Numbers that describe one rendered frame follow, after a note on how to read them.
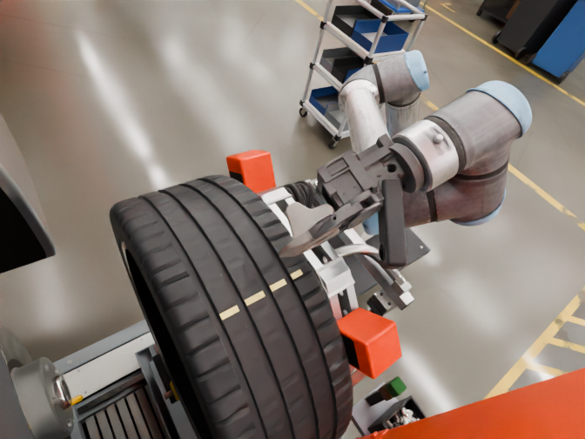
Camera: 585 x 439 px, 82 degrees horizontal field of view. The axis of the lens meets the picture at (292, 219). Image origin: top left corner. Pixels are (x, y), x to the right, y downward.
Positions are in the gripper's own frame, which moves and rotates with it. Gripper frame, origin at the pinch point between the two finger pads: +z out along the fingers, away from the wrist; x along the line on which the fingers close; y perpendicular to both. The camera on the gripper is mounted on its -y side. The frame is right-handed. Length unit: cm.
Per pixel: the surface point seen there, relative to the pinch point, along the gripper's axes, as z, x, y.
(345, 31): -106, -146, 132
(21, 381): 50, -14, 7
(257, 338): 10.1, -5.8, -7.0
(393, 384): -6, -63, -38
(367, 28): -120, -146, 126
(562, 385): -20.2, -2.2, -30.5
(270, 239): 1.6, -9.2, 5.1
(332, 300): -2.3, -17.7, -8.3
